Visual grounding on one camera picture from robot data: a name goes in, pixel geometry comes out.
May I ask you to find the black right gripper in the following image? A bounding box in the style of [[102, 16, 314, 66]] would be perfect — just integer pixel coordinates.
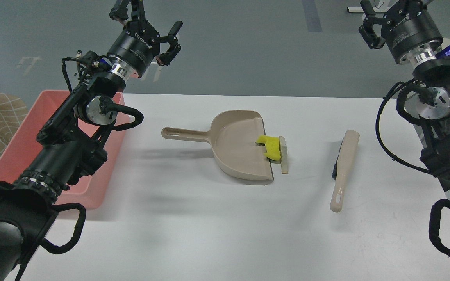
[[359, 0, 443, 64]]

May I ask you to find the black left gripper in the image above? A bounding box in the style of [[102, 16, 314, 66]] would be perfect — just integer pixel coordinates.
[[107, 0, 183, 78]]

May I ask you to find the beige hand brush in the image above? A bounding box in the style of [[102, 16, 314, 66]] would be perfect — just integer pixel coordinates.
[[330, 130, 360, 212]]

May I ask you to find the beige plastic dustpan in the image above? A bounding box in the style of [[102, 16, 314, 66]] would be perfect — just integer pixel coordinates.
[[161, 110, 274, 180]]

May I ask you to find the toast bread slice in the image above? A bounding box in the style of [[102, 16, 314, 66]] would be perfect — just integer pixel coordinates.
[[279, 136, 289, 174]]

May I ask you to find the yellow sponge piece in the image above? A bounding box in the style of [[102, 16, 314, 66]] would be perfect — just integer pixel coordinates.
[[255, 135, 282, 161]]

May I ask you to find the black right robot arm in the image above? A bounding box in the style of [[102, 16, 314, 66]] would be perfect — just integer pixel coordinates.
[[359, 0, 450, 257]]

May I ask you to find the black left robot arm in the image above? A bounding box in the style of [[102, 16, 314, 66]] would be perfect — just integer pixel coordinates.
[[0, 0, 183, 281]]

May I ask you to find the pink plastic bin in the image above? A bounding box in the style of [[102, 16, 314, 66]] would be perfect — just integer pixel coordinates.
[[0, 90, 126, 209]]

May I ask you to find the white stand base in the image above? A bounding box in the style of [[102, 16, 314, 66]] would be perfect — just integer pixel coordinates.
[[346, 6, 364, 14]]

